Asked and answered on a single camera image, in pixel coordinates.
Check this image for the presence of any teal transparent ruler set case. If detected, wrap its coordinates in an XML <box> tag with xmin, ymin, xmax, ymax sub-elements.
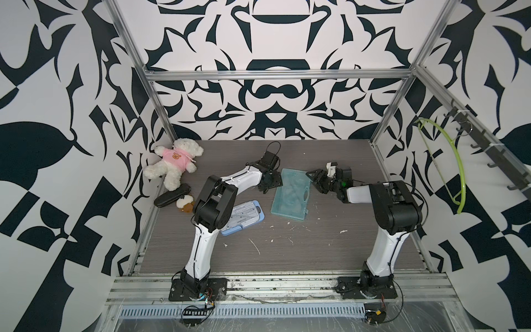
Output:
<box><xmin>271</xmin><ymin>168</ymin><xmax>311</xmax><ymax>221</ymax></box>

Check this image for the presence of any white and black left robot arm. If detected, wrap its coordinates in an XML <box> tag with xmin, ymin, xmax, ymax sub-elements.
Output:
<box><xmin>180</xmin><ymin>151</ymin><xmax>282</xmax><ymax>293</ymax></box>

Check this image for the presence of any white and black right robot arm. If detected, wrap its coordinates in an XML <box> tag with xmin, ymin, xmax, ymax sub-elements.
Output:
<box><xmin>306</xmin><ymin>162</ymin><xmax>423</xmax><ymax>292</ymax></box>

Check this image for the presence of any blue ruler set case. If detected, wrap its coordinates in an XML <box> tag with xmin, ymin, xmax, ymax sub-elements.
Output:
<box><xmin>221</xmin><ymin>200</ymin><xmax>265</xmax><ymax>236</ymax></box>

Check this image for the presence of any white teddy bear pink shirt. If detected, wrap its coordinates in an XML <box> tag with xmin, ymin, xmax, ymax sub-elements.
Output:
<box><xmin>143</xmin><ymin>138</ymin><xmax>204</xmax><ymax>192</ymax></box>

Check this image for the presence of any small brown white plush toy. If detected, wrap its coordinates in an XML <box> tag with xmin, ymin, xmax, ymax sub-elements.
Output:
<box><xmin>176</xmin><ymin>194</ymin><xmax>194</xmax><ymax>213</ymax></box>

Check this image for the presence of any black glasses case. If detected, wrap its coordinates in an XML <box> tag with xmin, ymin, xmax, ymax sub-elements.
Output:
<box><xmin>153</xmin><ymin>183</ymin><xmax>191</xmax><ymax>208</ymax></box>

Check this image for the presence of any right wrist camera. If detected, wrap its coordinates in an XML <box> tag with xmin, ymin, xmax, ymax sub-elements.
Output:
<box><xmin>326</xmin><ymin>162</ymin><xmax>337</xmax><ymax>178</ymax></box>

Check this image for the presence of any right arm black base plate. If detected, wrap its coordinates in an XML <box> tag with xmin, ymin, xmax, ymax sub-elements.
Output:
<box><xmin>335</xmin><ymin>275</ymin><xmax>398</xmax><ymax>300</ymax></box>

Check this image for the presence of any green hanging hoop cable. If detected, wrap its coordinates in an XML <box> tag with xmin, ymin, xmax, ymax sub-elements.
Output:
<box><xmin>415</xmin><ymin>118</ymin><xmax>467</xmax><ymax>215</ymax></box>

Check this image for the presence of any yellow black connector with cables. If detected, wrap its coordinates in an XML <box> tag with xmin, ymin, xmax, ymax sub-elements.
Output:
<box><xmin>365</xmin><ymin>305</ymin><xmax>387</xmax><ymax>326</ymax></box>

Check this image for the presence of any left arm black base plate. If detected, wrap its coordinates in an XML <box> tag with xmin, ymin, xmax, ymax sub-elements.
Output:
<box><xmin>168</xmin><ymin>278</ymin><xmax>228</xmax><ymax>302</ymax></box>

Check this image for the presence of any black wall hook rail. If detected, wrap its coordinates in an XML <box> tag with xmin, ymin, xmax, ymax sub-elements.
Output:
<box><xmin>445</xmin><ymin>99</ymin><xmax>530</xmax><ymax>200</ymax></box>

